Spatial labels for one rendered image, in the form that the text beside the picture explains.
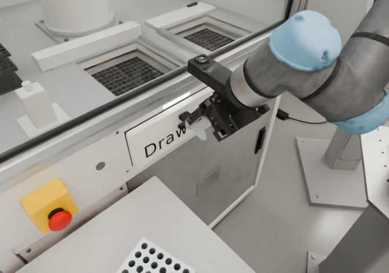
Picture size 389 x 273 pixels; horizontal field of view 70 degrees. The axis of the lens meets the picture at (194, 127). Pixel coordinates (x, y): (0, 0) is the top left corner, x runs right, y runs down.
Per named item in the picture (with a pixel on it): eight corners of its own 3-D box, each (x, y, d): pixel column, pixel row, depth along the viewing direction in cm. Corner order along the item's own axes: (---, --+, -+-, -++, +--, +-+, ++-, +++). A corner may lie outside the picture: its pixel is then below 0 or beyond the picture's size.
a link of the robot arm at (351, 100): (426, 74, 36) (366, 24, 34) (373, 146, 37) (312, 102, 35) (380, 74, 43) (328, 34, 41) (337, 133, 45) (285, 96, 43)
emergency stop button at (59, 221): (76, 222, 51) (70, 211, 48) (55, 237, 49) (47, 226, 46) (69, 212, 53) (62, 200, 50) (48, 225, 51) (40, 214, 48)
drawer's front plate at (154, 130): (221, 115, 79) (223, 82, 72) (137, 170, 65) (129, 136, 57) (216, 112, 80) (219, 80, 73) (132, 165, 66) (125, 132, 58)
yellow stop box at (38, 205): (81, 214, 54) (70, 193, 49) (44, 238, 50) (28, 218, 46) (70, 197, 57) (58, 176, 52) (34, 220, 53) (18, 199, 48)
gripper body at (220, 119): (216, 144, 54) (250, 124, 44) (191, 107, 54) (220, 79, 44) (241, 125, 58) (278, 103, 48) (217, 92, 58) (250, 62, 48)
